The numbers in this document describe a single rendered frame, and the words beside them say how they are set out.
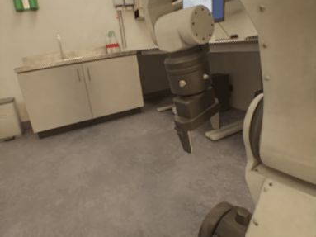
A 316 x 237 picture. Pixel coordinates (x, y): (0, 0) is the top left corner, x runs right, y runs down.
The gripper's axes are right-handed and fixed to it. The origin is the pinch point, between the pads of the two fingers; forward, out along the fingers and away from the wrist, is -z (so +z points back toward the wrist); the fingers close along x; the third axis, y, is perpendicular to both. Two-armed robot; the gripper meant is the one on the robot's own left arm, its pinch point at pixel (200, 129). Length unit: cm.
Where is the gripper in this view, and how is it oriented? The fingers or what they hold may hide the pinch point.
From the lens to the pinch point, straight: 49.1
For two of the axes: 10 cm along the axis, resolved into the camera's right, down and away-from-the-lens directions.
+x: 7.6, -4.5, 4.7
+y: -6.0, -1.8, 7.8
